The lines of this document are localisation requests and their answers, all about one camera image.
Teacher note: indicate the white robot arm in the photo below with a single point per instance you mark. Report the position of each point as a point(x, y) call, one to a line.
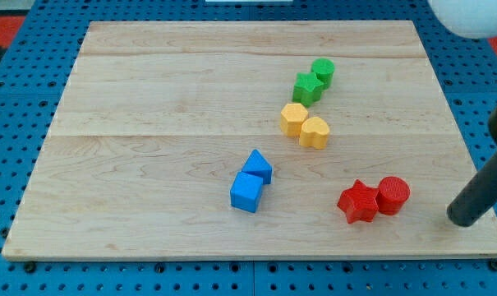
point(471, 19)

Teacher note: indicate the yellow heart block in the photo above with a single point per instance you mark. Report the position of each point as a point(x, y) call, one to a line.
point(314, 133)

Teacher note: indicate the blue triangle block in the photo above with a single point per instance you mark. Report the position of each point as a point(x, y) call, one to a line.
point(256, 164)

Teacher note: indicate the wooden board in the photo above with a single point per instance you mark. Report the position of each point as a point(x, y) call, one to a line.
point(158, 117)

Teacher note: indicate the blue cube block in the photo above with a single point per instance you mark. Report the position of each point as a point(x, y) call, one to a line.
point(246, 192)

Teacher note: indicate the yellow hexagon block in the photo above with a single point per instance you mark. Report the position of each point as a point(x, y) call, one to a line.
point(292, 116)

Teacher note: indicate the green star block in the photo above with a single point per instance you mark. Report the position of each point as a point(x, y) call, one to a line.
point(307, 89)

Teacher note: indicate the green cylinder block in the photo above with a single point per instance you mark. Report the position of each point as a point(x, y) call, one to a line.
point(324, 70)

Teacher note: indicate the red star block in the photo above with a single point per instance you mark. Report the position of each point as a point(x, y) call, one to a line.
point(358, 202)

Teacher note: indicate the red cylinder block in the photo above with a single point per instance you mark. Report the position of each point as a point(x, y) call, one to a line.
point(393, 193)

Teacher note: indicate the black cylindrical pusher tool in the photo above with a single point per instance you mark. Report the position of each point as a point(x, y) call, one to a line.
point(480, 193)

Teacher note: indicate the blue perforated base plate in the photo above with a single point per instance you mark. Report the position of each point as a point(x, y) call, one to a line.
point(35, 68)

